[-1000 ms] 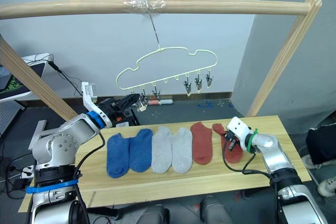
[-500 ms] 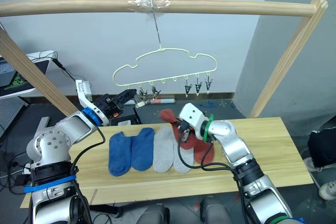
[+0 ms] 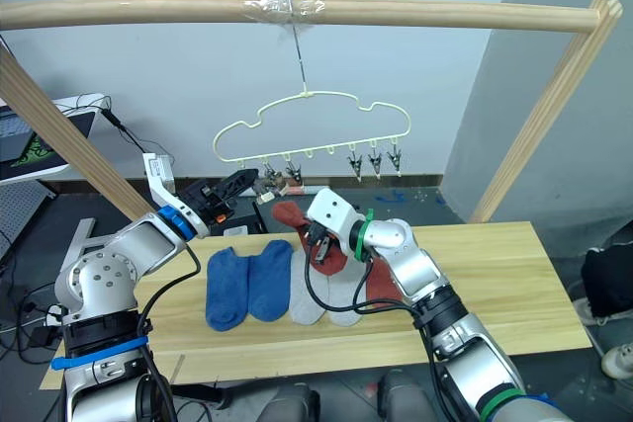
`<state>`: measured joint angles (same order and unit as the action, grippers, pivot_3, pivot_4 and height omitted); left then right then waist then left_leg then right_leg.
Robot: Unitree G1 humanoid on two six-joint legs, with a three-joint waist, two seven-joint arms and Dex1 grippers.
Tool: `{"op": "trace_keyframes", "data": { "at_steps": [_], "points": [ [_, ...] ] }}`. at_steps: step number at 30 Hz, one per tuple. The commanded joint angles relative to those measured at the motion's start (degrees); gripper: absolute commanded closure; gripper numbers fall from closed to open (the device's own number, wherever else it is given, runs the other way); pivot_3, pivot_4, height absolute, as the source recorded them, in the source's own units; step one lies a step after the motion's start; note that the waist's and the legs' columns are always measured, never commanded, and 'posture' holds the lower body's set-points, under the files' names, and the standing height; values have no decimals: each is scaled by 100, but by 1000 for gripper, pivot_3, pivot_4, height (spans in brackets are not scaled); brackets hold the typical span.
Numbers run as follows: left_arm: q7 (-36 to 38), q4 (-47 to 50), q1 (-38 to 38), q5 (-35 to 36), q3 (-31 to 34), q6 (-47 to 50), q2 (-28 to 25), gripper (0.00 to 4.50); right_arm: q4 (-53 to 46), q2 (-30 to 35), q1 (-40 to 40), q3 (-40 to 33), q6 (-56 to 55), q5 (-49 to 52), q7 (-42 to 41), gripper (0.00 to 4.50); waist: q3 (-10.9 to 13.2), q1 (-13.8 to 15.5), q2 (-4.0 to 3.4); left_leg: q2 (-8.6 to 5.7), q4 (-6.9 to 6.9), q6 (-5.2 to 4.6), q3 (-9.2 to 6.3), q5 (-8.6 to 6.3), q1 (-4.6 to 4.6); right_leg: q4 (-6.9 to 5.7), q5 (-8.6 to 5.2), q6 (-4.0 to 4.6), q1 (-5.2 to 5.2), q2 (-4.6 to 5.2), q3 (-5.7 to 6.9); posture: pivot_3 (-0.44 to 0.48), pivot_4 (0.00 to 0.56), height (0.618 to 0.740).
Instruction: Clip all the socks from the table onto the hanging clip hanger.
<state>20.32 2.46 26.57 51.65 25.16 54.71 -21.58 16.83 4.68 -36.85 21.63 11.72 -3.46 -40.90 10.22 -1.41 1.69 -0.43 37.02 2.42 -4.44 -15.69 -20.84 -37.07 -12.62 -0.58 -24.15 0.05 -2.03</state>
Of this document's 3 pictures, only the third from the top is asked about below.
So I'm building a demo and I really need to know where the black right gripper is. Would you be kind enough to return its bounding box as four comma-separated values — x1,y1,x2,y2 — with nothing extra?
297,221,343,267

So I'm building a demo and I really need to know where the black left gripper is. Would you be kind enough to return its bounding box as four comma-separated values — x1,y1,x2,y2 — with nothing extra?
178,168,260,238

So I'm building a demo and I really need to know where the red sock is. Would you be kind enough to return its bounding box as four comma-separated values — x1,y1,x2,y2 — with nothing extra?
271,200,350,278
364,255,405,315

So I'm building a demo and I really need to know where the grey sock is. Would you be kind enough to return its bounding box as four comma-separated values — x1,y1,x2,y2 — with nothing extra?
323,263,370,329
288,249,330,327

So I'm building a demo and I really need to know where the blue sock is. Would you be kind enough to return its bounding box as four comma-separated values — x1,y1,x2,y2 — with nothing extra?
245,239,294,323
205,245,251,334

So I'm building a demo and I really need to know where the metal hanger clip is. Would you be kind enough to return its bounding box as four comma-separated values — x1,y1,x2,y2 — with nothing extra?
347,146,365,182
368,143,384,181
260,156,282,197
386,139,405,177
285,154,306,187

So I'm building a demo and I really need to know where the black case with white label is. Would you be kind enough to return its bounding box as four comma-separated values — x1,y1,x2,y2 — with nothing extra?
207,200,271,241

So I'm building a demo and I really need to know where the dark rounded shape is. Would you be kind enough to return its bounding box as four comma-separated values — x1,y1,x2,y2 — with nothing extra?
377,370,437,422
256,381,323,422

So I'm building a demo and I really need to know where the clear tape wrap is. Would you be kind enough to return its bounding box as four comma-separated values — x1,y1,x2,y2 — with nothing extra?
240,0,328,27

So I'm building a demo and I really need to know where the wooden rack horizontal pole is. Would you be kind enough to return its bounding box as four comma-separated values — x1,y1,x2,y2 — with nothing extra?
0,0,603,36

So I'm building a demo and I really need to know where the laptop with green logo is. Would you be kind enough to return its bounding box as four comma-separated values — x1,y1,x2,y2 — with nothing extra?
0,104,98,182

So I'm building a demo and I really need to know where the white perforated panel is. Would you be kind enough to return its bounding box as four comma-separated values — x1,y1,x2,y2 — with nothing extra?
0,179,60,261

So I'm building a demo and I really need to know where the black power adapter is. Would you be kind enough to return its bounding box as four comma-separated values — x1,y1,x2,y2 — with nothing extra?
28,326,59,350

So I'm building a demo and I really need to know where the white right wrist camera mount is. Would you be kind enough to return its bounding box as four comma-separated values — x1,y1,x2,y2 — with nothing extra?
307,187,366,258

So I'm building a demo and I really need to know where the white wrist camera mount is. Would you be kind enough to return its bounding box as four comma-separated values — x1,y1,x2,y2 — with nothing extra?
142,151,187,216
307,187,366,258

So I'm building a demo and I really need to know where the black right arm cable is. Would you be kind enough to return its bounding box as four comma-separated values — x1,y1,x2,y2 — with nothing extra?
303,237,492,422

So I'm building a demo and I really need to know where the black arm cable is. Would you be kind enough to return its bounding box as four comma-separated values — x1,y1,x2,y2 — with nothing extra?
136,240,202,422
303,237,492,422

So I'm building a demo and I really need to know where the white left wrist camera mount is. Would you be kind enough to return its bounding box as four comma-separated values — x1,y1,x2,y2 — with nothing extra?
142,151,187,216

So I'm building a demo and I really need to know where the cream wire clip hanger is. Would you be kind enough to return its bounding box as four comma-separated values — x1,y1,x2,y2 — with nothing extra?
212,21,412,164

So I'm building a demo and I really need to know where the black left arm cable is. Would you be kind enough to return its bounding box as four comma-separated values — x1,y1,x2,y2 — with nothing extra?
136,240,202,422

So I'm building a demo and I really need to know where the thin black background cable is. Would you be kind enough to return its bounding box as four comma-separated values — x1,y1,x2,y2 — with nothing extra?
62,92,152,154

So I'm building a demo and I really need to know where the grey metal bracket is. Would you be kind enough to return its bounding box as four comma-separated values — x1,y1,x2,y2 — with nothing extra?
65,217,108,276

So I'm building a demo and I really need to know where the wooden rack slanted post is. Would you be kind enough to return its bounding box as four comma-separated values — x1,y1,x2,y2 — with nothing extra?
0,41,157,222

